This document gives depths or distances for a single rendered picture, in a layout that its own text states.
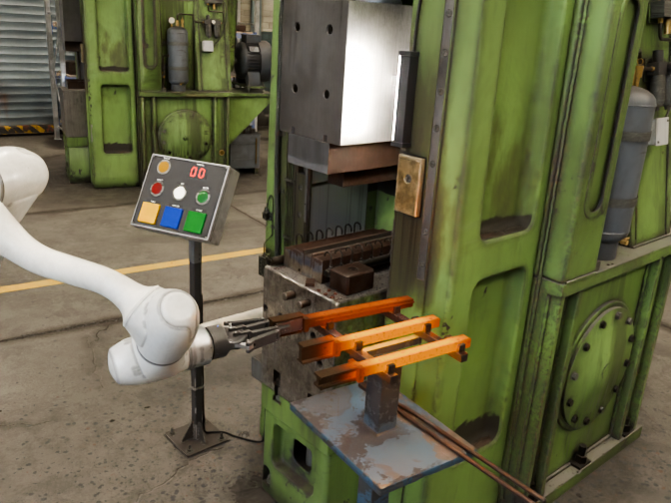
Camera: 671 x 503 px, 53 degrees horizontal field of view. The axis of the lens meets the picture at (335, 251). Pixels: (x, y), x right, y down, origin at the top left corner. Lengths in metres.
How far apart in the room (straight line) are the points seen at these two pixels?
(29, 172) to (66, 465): 1.52
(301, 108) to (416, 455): 1.08
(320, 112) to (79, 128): 5.26
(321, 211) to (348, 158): 0.38
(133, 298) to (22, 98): 8.67
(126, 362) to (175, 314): 0.20
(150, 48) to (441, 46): 5.14
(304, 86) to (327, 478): 1.27
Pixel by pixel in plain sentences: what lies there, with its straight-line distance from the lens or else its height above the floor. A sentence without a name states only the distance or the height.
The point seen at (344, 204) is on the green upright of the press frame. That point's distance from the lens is 2.47.
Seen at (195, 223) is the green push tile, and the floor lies 1.01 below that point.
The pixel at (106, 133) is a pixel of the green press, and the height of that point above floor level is 0.54.
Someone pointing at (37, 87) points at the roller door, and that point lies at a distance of 9.94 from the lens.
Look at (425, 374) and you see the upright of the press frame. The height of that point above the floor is 0.70.
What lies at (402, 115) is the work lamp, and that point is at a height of 1.47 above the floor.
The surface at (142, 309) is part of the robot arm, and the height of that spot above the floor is 1.18.
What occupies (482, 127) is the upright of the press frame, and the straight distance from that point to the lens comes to 1.87.
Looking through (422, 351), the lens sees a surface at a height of 1.02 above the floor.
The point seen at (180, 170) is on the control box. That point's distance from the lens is 2.52.
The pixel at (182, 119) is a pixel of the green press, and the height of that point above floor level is 0.68.
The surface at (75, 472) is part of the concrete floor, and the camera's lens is 2.90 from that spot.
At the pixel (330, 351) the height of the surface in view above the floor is 1.00.
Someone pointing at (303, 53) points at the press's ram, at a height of 1.61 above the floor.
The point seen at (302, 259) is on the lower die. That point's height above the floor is 0.96.
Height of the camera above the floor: 1.71
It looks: 19 degrees down
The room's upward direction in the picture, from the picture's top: 4 degrees clockwise
